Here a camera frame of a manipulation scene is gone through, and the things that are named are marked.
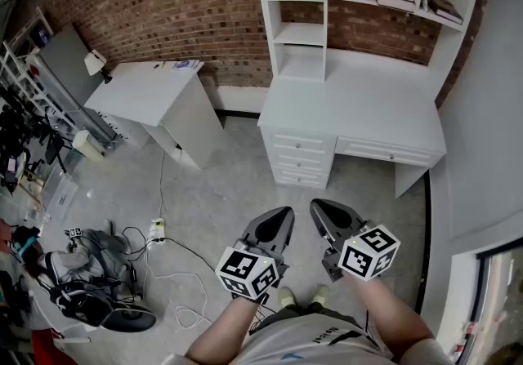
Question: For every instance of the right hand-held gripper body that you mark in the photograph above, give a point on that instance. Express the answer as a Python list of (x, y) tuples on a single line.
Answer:
[(367, 253)]

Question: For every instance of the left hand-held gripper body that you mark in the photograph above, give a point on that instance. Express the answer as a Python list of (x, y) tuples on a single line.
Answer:
[(245, 267)]

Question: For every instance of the person's left forearm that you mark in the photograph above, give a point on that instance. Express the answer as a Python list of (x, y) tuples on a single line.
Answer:
[(220, 330)]

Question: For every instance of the person's right forearm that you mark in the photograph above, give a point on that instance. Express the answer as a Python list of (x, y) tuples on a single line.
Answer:
[(388, 314)]

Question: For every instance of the wide white drawer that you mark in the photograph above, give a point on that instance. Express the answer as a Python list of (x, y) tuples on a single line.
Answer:
[(367, 150)]

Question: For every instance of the person's left shoe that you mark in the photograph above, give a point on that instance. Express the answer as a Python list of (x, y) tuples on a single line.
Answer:
[(287, 297)]

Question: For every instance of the person's shoe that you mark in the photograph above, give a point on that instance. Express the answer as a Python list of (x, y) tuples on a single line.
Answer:
[(320, 294), (287, 297)]

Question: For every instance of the person's dark trousers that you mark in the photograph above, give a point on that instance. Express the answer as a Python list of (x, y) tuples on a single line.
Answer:
[(286, 314)]

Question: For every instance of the person's right shoe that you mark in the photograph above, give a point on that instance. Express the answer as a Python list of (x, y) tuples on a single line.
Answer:
[(320, 294)]

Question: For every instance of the person's white shirt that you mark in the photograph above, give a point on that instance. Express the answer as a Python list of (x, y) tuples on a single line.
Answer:
[(302, 343)]

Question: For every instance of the white power strip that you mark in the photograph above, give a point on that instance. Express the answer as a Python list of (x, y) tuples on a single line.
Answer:
[(157, 228)]

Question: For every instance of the window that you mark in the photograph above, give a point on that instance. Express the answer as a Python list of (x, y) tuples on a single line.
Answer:
[(500, 306)]

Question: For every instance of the plain white table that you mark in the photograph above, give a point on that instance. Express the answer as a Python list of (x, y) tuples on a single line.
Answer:
[(151, 94)]

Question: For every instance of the clear plastic box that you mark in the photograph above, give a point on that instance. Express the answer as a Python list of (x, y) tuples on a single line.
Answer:
[(59, 197)]

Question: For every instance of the white cylindrical bin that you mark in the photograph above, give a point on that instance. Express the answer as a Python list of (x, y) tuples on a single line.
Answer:
[(86, 146)]

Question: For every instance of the printed paper booklet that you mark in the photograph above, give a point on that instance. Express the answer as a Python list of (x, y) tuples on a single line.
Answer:
[(184, 65)]

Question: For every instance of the dark brown book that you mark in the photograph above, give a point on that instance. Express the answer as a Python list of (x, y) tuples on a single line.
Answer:
[(444, 7)]

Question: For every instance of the grey cabinet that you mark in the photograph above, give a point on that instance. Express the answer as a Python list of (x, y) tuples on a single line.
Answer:
[(69, 65)]

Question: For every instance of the white shelf rack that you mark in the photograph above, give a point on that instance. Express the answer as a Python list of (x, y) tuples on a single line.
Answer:
[(24, 77)]

